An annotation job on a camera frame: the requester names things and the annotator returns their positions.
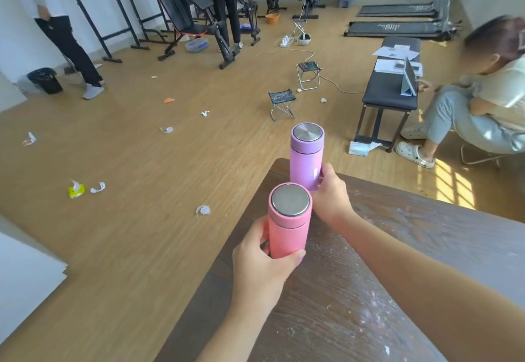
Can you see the black metal rack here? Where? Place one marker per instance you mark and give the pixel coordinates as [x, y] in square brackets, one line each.
[98, 17]

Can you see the white board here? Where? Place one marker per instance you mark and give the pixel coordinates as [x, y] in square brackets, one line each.
[24, 279]

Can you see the person's right forearm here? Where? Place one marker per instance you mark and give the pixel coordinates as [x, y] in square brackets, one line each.
[426, 288]

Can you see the tablet with grey cover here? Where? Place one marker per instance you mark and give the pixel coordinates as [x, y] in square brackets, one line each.
[408, 78]

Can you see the orange bucket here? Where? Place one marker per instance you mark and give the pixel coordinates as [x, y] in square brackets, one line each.
[272, 18]

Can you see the person's right hand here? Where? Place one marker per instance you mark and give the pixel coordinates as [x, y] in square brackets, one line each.
[330, 197]

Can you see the black adjustable weight bench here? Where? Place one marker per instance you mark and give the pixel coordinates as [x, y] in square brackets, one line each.
[184, 17]

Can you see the white power strip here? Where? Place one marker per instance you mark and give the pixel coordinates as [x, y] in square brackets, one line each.
[285, 40]

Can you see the white tissue pack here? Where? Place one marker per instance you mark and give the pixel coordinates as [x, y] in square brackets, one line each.
[363, 147]

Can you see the person's left hand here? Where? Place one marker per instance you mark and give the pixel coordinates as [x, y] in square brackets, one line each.
[258, 267]

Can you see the small folding camp stool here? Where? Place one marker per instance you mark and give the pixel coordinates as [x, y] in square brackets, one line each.
[282, 103]
[309, 73]

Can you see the metal chair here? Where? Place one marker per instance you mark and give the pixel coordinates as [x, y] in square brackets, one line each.
[484, 156]

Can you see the clear plastic box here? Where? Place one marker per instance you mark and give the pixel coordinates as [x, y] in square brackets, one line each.
[197, 45]

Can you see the yellow green wrapper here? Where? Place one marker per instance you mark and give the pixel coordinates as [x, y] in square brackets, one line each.
[76, 190]

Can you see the person's left thumb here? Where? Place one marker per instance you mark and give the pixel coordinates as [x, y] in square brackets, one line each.
[263, 232]

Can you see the purple thermos bottle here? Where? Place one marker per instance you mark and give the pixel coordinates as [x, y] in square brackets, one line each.
[306, 156]

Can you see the person's left forearm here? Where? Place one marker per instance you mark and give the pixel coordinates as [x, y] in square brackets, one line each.
[229, 333]

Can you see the pink thermos bottle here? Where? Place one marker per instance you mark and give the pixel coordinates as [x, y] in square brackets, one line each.
[289, 221]

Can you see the white headset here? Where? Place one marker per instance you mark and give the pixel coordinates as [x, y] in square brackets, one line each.
[304, 39]

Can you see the black padded bench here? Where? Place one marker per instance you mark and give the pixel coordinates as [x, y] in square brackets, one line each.
[389, 86]

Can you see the white paper sheets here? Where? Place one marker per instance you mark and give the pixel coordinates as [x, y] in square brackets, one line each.
[396, 58]

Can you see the person's right thumb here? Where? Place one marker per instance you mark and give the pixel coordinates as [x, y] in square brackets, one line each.
[327, 173]

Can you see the white crumpled tissue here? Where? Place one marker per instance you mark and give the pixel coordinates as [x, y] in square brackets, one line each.
[167, 130]
[28, 139]
[203, 210]
[98, 187]

